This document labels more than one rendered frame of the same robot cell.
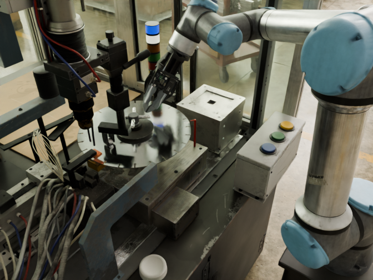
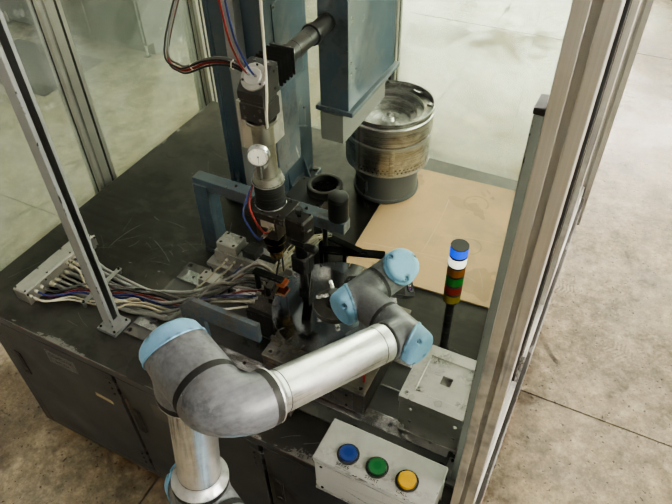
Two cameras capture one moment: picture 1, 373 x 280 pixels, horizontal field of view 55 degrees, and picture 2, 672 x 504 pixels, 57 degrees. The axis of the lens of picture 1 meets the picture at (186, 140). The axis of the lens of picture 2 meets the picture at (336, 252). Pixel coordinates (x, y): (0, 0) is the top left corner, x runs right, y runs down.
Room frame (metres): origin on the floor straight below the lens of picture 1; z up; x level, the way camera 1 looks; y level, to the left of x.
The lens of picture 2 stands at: (0.72, -0.93, 2.17)
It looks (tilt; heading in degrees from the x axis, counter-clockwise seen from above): 43 degrees down; 83
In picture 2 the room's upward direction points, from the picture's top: 1 degrees counter-clockwise
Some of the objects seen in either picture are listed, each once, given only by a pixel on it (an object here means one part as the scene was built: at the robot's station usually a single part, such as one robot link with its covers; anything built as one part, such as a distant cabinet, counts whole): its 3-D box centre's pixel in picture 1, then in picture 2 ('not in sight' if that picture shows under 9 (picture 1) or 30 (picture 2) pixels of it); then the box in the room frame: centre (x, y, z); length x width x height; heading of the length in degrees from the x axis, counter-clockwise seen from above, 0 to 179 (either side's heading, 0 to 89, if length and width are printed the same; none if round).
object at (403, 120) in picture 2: not in sight; (387, 146); (1.14, 0.89, 0.93); 0.31 x 0.31 x 0.36
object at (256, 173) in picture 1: (270, 154); (378, 478); (0.89, -0.27, 0.82); 0.28 x 0.11 x 0.15; 145
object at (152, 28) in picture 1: (152, 28); (459, 249); (1.15, 0.11, 1.14); 0.05 x 0.04 x 0.03; 55
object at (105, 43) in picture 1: (114, 72); (300, 240); (0.78, 0.17, 1.17); 0.06 x 0.05 x 0.20; 136
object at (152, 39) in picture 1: (152, 37); (457, 259); (1.15, 0.11, 1.11); 0.05 x 0.04 x 0.03; 55
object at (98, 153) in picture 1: (85, 167); (271, 283); (0.69, 0.26, 0.95); 0.10 x 0.03 x 0.07; 145
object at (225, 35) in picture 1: (223, 32); (364, 301); (0.88, -0.10, 1.23); 0.11 x 0.11 x 0.08; 31
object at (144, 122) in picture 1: (134, 126); (334, 302); (0.85, 0.15, 0.96); 0.11 x 0.11 x 0.03
